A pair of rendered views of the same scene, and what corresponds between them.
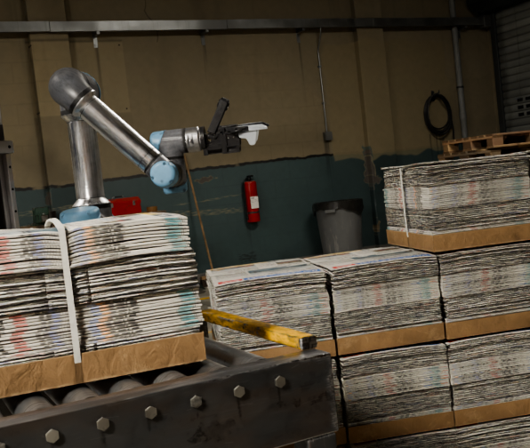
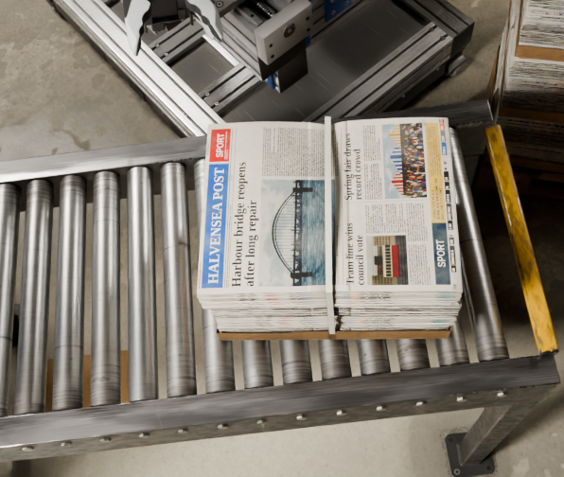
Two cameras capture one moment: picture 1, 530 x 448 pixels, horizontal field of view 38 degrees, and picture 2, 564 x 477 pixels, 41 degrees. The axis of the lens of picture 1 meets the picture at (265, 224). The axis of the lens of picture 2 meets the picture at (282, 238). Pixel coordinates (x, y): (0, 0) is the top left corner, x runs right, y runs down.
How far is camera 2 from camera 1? 1.22 m
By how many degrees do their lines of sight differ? 65
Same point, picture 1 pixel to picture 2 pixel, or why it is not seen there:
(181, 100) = not seen: outside the picture
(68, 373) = (323, 336)
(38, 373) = (298, 335)
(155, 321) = (407, 322)
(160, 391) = (392, 402)
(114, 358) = (363, 334)
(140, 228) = (410, 293)
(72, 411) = (318, 410)
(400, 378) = not seen: outside the picture
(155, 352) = (401, 334)
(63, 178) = not seen: outside the picture
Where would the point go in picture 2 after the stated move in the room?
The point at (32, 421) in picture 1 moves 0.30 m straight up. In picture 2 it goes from (287, 415) to (269, 363)
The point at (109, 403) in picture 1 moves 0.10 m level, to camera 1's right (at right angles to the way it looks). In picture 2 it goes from (348, 407) to (410, 428)
